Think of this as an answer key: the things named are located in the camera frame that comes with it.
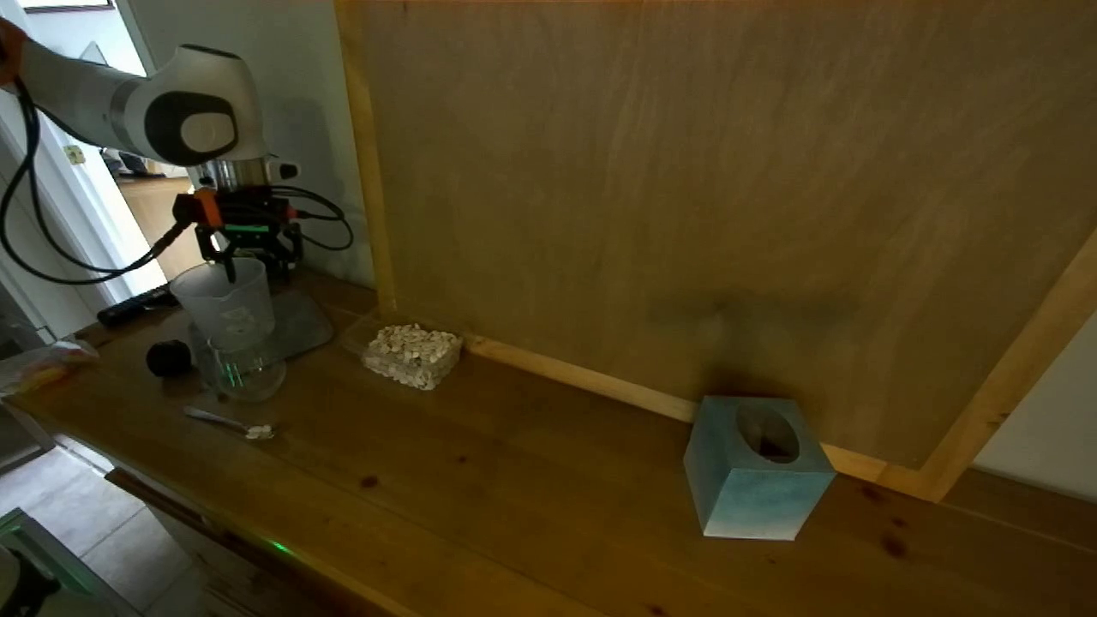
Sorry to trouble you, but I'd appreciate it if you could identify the grey quilted pot holder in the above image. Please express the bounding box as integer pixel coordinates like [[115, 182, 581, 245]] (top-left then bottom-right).
[[272, 290, 332, 361]]

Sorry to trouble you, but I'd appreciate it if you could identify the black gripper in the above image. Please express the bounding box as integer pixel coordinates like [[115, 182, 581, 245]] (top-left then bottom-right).
[[194, 188, 300, 274]]

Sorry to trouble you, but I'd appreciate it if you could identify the blue wooden cube holder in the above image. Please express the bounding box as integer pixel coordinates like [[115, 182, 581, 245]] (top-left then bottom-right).
[[682, 396, 836, 542]]

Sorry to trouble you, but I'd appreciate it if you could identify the small glass cup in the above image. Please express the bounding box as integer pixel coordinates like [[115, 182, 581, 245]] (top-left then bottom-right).
[[194, 339, 285, 401]]

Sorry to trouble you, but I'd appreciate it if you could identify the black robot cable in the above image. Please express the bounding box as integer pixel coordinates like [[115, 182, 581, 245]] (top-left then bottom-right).
[[0, 79, 356, 286]]

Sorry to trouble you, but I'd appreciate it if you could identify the clear plastic measuring jug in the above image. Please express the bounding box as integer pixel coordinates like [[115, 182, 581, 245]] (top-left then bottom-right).
[[170, 255, 273, 353]]

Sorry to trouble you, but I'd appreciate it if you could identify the small black round object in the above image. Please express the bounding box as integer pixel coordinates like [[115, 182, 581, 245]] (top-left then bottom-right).
[[142, 339, 194, 375]]

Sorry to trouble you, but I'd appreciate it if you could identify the clear container of popcorn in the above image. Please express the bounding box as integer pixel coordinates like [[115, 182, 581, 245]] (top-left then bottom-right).
[[360, 324, 464, 389]]

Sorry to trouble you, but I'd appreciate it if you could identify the metal spoon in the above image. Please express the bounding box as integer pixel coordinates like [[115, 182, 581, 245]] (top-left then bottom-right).
[[185, 406, 273, 441]]

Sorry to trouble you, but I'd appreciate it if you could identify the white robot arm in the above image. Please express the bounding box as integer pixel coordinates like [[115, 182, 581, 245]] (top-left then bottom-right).
[[4, 20, 305, 269]]

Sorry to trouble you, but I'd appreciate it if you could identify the large plywood board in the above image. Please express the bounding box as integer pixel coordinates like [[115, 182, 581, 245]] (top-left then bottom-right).
[[332, 0, 1097, 496]]

